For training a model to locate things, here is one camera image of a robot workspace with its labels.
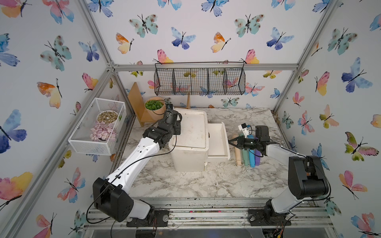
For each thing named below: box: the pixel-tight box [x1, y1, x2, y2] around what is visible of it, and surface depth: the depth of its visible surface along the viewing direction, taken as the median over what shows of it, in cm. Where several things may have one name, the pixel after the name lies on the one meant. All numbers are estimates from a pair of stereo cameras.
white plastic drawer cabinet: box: [168, 108, 210, 172], surface depth 80 cm
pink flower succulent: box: [89, 121, 118, 142], surface depth 64 cm
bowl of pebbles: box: [96, 110, 119, 124], surface depth 72 cm
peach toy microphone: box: [232, 134, 242, 167], surface depth 95 cm
